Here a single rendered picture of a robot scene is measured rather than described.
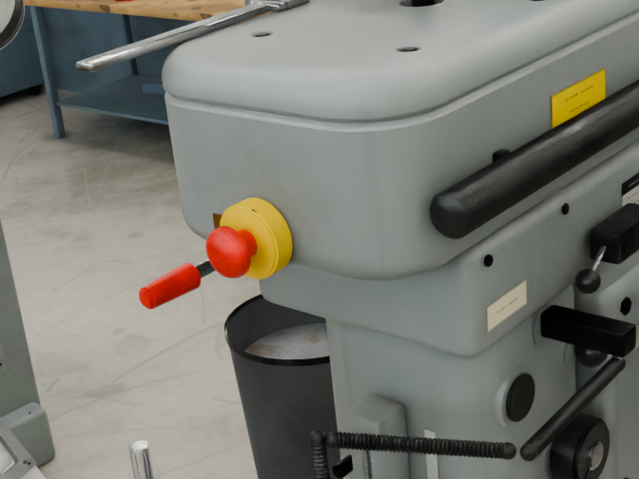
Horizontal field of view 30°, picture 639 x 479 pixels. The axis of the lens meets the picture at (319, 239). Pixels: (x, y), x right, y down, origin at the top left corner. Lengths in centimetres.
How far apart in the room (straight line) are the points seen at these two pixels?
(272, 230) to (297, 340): 261
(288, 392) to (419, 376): 214
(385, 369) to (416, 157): 29
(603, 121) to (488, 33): 13
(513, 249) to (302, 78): 24
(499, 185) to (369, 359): 29
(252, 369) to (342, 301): 220
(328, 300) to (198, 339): 367
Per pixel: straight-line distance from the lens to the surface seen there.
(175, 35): 97
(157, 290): 97
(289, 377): 316
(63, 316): 510
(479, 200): 83
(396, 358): 106
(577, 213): 106
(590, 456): 116
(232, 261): 87
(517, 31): 93
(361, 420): 106
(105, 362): 465
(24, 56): 857
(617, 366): 106
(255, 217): 88
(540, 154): 90
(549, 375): 113
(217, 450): 398
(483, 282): 94
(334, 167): 84
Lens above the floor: 210
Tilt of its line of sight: 23 degrees down
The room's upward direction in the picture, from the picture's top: 6 degrees counter-clockwise
